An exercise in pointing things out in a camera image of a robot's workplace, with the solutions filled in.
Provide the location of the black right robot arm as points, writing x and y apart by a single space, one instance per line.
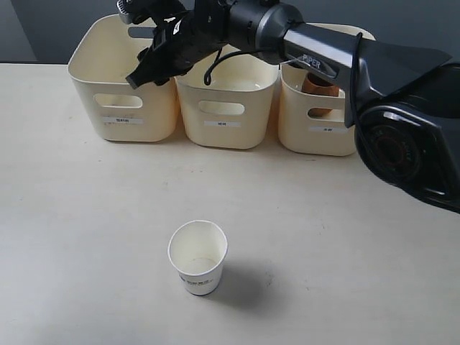
403 102

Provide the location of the white paper cup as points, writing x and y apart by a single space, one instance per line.
197 251

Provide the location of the right cream plastic bin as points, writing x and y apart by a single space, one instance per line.
309 123

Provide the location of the brown wooden cup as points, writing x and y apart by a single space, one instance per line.
314 85

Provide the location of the left cream plastic bin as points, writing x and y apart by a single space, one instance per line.
103 59

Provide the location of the cream plastic bin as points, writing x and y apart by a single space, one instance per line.
309 123
103 59
233 111

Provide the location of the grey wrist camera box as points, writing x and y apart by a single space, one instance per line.
138 11

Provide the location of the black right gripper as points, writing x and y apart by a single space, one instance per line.
180 42

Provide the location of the middle cream plastic bin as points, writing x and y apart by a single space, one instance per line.
233 111

